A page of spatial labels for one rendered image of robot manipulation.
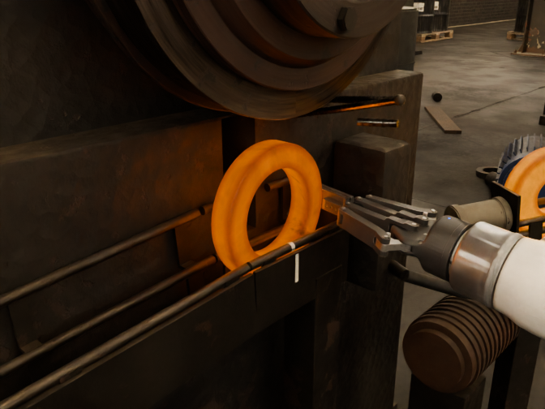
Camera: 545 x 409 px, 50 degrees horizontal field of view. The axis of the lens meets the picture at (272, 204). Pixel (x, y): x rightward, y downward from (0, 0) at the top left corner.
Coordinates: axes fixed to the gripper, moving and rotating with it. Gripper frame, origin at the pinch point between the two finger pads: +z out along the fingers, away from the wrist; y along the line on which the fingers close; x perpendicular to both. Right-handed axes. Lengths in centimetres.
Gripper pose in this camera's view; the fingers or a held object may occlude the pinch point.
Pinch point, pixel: (329, 199)
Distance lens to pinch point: 82.4
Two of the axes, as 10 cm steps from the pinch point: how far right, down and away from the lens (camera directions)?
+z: -7.3, -3.3, 6.0
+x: 0.7, -9.1, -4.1
